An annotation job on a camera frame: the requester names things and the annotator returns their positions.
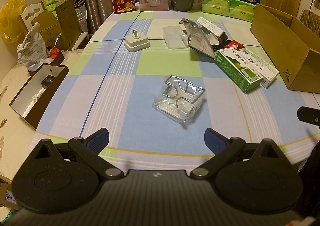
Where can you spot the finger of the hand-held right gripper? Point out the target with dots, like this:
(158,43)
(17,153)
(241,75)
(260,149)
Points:
(308,115)

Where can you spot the white striped bucket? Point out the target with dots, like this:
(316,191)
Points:
(81,13)

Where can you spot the green white medicine box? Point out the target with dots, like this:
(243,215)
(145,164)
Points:
(237,68)

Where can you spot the pale green tissue pack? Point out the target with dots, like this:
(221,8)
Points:
(51,1)

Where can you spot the small black device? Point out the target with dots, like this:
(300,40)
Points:
(48,81)

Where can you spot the red snack packet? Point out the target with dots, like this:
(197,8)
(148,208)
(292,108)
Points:
(236,45)

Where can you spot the cardboard box blue label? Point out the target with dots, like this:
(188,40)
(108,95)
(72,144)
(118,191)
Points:
(6,193)

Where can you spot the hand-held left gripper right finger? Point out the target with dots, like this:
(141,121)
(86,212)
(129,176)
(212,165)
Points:
(216,141)

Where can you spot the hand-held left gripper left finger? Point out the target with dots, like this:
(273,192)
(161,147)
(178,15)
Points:
(96,139)

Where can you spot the brown open gift box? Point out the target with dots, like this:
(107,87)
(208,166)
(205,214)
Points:
(30,96)

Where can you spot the white power adapter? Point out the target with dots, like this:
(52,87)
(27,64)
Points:
(136,42)

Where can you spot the large cardboard box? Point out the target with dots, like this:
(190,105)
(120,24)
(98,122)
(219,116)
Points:
(277,36)

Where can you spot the white slim box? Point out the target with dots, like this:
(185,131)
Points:
(210,26)

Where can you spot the white cardboard hanger piece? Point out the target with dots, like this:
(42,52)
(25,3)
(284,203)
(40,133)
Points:
(31,15)

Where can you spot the silver foil bag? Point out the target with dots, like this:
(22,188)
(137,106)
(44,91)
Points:
(197,40)

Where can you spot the clear packet of metal rings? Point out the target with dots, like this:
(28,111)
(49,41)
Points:
(178,99)

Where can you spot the maroon box with red flower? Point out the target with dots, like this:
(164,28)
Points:
(57,55)

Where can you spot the clear plastic box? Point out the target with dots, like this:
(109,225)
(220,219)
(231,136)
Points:
(175,37)

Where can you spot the checked cloth desktop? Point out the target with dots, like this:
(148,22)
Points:
(160,66)

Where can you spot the yellow plastic bag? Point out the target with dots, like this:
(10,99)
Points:
(12,18)

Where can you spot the quilted chair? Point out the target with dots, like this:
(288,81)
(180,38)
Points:
(310,20)

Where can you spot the white plastic bag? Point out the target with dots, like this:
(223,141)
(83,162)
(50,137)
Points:
(32,48)

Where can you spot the brown cardboard box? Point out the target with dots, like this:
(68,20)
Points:
(48,30)
(68,21)

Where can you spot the white medicine box red print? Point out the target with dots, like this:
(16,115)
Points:
(268,76)

